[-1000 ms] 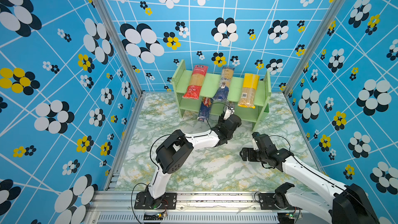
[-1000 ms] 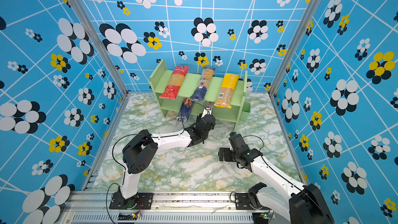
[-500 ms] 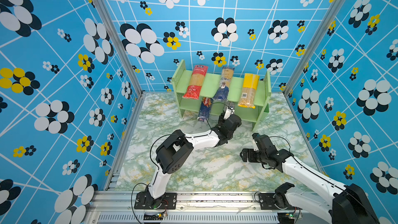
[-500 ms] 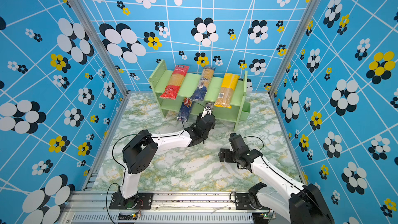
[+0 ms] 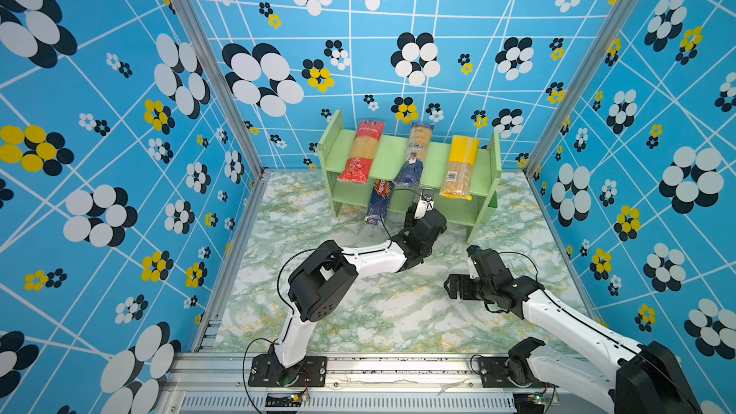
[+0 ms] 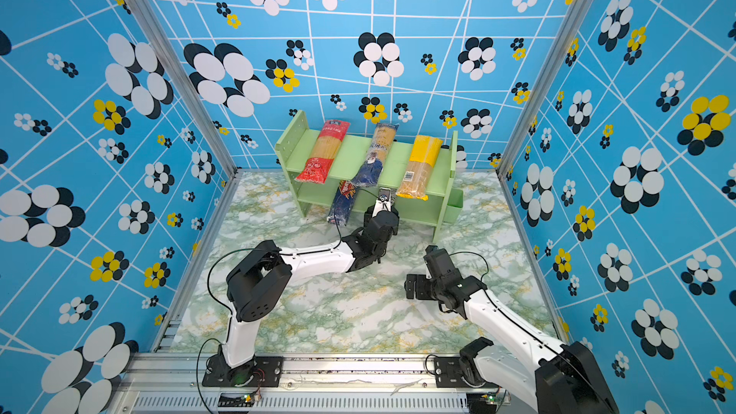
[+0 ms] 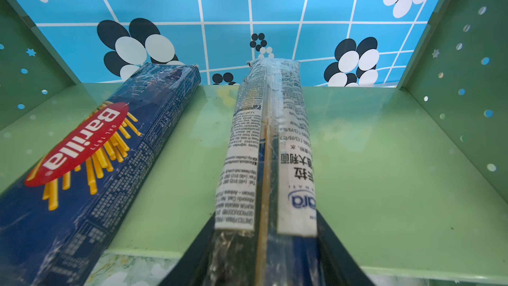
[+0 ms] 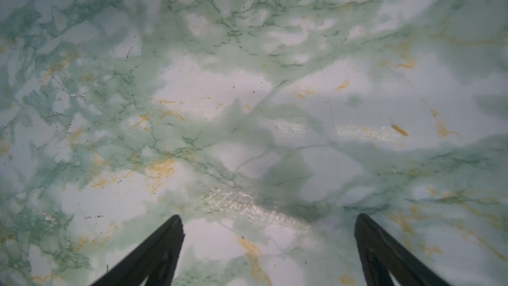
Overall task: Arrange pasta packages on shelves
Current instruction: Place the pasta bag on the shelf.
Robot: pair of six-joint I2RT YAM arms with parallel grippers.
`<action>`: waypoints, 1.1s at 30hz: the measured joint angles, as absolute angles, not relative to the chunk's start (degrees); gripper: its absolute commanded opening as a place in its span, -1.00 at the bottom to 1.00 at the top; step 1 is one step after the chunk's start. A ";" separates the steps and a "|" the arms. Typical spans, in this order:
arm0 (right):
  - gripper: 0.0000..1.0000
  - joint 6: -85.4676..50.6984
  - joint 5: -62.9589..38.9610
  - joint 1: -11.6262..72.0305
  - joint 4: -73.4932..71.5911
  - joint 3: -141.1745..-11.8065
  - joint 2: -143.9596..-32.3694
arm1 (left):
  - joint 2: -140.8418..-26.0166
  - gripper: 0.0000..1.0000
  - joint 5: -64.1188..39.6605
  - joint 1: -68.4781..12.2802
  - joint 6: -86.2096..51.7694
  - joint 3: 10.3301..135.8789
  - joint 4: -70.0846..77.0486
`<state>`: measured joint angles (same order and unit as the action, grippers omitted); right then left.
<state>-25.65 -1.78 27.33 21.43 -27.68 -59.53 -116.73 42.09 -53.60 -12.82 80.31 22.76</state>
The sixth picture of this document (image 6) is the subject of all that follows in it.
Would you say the dark blue spaghetti package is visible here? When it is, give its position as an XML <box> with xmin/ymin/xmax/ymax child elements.
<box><xmin>327</xmin><ymin>180</ymin><xmax>357</xmax><ymax>225</ymax></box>

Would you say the right controller board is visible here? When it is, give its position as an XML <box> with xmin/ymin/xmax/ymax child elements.
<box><xmin>466</xmin><ymin>393</ymin><xmax>498</xmax><ymax>414</ymax></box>

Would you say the aluminium corner post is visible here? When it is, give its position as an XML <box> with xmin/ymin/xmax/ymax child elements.
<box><xmin>498</xmin><ymin>0</ymin><xmax>594</xmax><ymax>178</ymax></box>
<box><xmin>126</xmin><ymin>0</ymin><xmax>238</xmax><ymax>179</ymax></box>

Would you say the green wooden shelf unit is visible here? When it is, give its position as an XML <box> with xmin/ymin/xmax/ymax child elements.
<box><xmin>274</xmin><ymin>111</ymin><xmax>458</xmax><ymax>241</ymax></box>

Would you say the controller board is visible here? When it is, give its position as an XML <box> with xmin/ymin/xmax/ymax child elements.
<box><xmin>466</xmin><ymin>393</ymin><xmax>498</xmax><ymax>414</ymax></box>
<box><xmin>218</xmin><ymin>393</ymin><xmax>261</xmax><ymax>408</ymax></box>

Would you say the green plastic hanging bin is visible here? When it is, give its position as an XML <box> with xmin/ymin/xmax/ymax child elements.
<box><xmin>444</xmin><ymin>188</ymin><xmax>464</xmax><ymax>224</ymax></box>

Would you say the red spaghetti package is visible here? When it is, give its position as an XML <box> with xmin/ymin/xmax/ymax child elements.
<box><xmin>295</xmin><ymin>120</ymin><xmax>350</xmax><ymax>184</ymax></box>

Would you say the blue yellow spaghetti package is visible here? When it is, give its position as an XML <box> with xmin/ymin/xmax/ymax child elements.
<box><xmin>351</xmin><ymin>124</ymin><xmax>399</xmax><ymax>188</ymax></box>

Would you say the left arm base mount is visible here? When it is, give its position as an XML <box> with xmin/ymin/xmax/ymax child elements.
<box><xmin>201</xmin><ymin>345</ymin><xmax>285</xmax><ymax>388</ymax></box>

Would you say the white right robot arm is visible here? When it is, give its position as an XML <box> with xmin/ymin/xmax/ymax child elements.
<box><xmin>404</xmin><ymin>245</ymin><xmax>619</xmax><ymax>413</ymax></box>

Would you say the aluminium corner post left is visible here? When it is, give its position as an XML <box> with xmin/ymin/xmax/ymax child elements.
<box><xmin>126</xmin><ymin>0</ymin><xmax>238</xmax><ymax>179</ymax></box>

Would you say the clear blue spaghetti package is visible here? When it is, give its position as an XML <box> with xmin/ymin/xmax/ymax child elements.
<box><xmin>377</xmin><ymin>187</ymin><xmax>395</xmax><ymax>205</ymax></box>

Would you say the left controller board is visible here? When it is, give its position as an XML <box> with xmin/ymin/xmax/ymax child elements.
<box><xmin>218</xmin><ymin>393</ymin><xmax>261</xmax><ymax>408</ymax></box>

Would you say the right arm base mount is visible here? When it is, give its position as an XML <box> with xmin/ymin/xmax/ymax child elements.
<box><xmin>424</xmin><ymin>337</ymin><xmax>498</xmax><ymax>389</ymax></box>

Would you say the aluminium corner post right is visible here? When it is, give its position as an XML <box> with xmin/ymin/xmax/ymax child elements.
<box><xmin>498</xmin><ymin>0</ymin><xmax>594</xmax><ymax>178</ymax></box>

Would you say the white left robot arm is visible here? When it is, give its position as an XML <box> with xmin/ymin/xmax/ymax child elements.
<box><xmin>220</xmin><ymin>201</ymin><xmax>400</xmax><ymax>369</ymax></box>

